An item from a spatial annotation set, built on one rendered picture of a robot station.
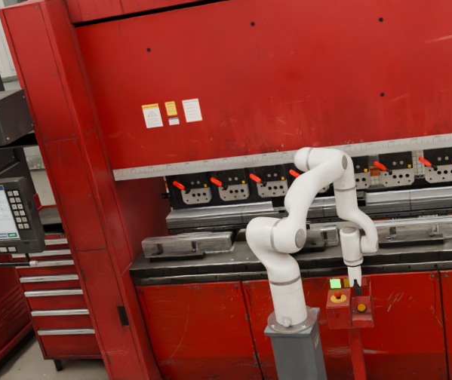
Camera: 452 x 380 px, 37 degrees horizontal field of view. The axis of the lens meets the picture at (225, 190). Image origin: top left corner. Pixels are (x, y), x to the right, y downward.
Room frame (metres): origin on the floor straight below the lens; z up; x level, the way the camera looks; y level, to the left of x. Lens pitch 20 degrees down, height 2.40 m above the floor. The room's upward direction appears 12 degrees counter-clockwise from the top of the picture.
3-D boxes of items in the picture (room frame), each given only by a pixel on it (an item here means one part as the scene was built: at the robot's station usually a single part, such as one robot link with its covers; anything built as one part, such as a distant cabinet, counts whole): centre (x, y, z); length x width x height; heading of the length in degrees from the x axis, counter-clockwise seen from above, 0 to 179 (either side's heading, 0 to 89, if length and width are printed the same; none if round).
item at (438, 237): (2.91, -0.82, 0.89); 0.30 x 0.05 x 0.03; 72
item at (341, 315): (2.71, -0.45, 0.75); 0.20 x 0.16 x 0.18; 74
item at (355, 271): (2.63, -0.48, 0.95); 0.10 x 0.07 x 0.11; 164
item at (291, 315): (2.26, -0.15, 1.09); 0.19 x 0.19 x 0.18
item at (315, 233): (3.14, -0.32, 0.92); 0.39 x 0.06 x 0.10; 72
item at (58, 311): (3.95, 1.05, 0.50); 0.50 x 0.50 x 1.00; 72
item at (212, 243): (3.32, 0.26, 0.92); 0.50 x 0.06 x 0.10; 72
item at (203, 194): (3.28, 0.14, 1.26); 0.15 x 0.09 x 0.17; 72
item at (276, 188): (3.16, -0.24, 1.26); 0.15 x 0.09 x 0.17; 72
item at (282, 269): (2.28, -0.13, 1.30); 0.19 x 0.12 x 0.24; 47
